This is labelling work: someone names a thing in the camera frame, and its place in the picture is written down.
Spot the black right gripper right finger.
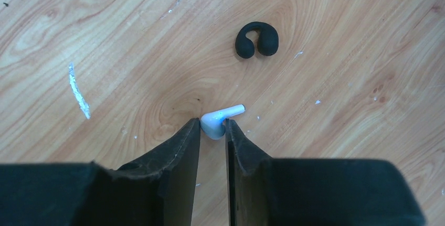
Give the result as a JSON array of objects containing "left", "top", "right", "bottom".
[{"left": 225, "top": 119, "right": 426, "bottom": 225}]

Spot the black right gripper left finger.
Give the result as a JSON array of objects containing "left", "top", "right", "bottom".
[{"left": 1, "top": 118, "right": 200, "bottom": 225}]

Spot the white earbud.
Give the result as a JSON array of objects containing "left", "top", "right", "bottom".
[{"left": 200, "top": 104, "right": 246, "bottom": 140}]

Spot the black earbud near left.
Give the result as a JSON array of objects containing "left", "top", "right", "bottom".
[{"left": 235, "top": 21, "right": 279, "bottom": 59}]

